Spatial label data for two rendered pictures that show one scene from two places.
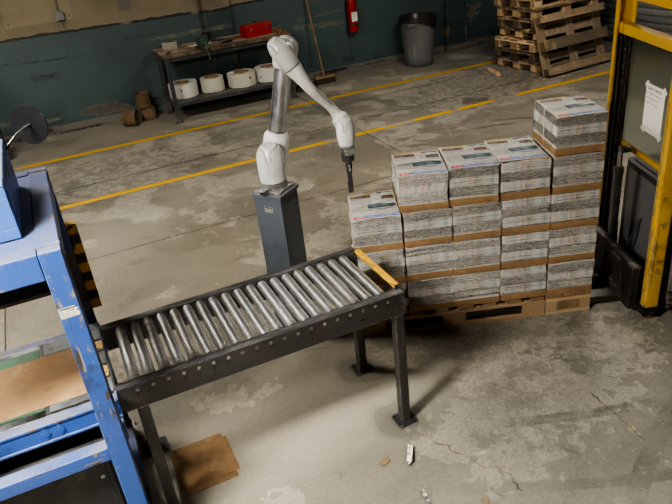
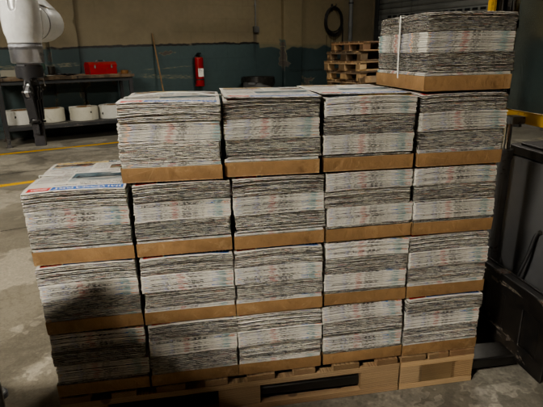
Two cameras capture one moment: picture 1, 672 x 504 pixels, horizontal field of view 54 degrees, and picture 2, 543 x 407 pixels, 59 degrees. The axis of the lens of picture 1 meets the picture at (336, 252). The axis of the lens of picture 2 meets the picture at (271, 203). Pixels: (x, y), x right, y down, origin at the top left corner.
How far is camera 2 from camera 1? 2.47 m
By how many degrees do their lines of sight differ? 13
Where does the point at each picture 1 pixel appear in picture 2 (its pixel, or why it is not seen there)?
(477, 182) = (279, 131)
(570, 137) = (452, 56)
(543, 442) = not seen: outside the picture
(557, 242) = (423, 259)
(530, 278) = (375, 324)
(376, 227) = (73, 211)
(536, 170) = (389, 116)
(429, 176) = (181, 108)
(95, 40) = not seen: outside the picture
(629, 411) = not seen: outside the picture
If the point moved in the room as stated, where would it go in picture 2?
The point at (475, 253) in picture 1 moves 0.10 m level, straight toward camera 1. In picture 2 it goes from (276, 274) to (274, 288)
